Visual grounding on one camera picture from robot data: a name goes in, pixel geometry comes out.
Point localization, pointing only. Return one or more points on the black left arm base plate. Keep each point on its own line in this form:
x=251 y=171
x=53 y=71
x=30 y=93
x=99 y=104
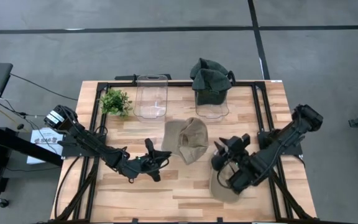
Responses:
x=73 y=151

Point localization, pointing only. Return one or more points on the black caster wheel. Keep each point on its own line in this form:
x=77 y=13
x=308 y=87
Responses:
x=2 y=203

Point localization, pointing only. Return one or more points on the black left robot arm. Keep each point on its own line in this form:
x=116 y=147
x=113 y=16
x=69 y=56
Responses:
x=85 y=141

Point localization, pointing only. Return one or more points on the dark green baseball cap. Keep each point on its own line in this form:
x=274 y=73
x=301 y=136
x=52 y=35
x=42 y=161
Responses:
x=207 y=63
x=211 y=81

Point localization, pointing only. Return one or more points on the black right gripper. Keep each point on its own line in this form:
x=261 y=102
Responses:
x=239 y=155

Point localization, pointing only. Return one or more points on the clear plastic bin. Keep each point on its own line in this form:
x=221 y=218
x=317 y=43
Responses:
x=151 y=105
x=211 y=112

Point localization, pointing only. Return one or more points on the white printed paper sheet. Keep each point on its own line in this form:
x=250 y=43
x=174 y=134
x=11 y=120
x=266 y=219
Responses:
x=42 y=146

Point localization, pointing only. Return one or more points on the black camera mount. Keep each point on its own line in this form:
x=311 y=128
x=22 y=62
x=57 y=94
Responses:
x=232 y=76

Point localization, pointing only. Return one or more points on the small black round object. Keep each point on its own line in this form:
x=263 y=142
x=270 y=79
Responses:
x=20 y=126

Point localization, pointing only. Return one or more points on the small green potted plant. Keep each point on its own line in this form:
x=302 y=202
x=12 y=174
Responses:
x=115 y=102

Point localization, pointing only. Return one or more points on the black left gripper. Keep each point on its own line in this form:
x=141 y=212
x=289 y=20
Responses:
x=141 y=165

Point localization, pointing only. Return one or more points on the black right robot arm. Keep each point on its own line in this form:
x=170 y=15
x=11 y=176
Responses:
x=278 y=146

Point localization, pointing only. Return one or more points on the beige baseball cap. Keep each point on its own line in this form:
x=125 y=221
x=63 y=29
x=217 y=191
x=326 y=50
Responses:
x=222 y=194
x=188 y=140

